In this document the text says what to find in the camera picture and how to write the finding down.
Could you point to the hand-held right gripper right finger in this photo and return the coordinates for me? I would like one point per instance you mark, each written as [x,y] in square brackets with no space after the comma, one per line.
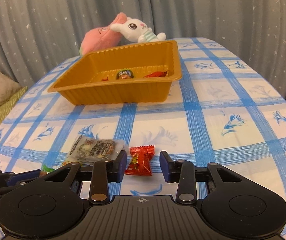
[164,167]

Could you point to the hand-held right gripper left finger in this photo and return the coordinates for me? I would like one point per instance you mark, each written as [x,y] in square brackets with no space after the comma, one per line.
[121,167]

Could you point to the red candy with yellow print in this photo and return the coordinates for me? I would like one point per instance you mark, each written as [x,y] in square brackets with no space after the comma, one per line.
[139,162]

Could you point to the green snack packet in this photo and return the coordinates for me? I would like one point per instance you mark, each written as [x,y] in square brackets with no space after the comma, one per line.
[47,168]

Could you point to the clear grey snack packet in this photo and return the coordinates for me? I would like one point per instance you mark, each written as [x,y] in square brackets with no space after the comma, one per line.
[93,150]

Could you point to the orange plastic tray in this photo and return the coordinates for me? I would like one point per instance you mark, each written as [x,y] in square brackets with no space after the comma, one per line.
[123,92]

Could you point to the small red candy packet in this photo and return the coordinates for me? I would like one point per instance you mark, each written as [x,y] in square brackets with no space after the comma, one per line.
[105,79]

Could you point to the red packet with white print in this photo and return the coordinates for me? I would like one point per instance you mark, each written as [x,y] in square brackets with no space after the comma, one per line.
[155,74]

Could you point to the green zigzag pillow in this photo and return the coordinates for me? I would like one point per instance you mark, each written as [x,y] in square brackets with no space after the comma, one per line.
[8,105]

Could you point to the blue checked tablecloth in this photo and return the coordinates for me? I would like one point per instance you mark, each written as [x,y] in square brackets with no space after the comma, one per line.
[232,130]

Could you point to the pink plush toy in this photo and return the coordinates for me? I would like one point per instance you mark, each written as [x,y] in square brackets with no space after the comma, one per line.
[100,37]

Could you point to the white rabbit plush toy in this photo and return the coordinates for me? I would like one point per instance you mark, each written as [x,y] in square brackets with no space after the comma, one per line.
[133,27]

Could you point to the grey star-print curtain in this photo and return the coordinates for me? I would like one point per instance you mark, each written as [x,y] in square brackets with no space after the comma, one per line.
[207,5]

